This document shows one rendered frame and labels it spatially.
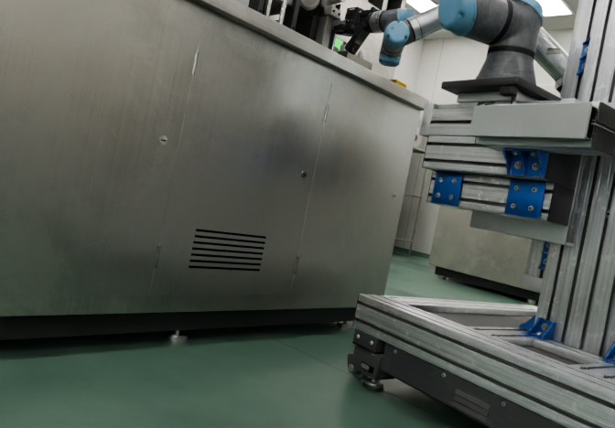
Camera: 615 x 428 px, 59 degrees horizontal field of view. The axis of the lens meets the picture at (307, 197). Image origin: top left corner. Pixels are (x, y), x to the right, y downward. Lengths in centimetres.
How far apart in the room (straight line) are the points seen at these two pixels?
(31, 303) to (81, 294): 10
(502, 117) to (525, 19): 34
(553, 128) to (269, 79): 75
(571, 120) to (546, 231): 36
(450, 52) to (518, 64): 582
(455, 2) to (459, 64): 573
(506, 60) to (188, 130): 80
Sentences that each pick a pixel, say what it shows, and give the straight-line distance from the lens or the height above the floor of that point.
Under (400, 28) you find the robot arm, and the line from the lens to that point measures 177.
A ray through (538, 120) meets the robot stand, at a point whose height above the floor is 70.
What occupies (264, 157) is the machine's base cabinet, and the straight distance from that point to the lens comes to 152.
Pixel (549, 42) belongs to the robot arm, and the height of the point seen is 111.
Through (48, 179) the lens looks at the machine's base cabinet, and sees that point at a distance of 122.
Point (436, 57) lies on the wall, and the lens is 734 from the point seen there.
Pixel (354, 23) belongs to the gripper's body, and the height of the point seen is 110.
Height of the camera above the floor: 45
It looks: level
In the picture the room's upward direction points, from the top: 11 degrees clockwise
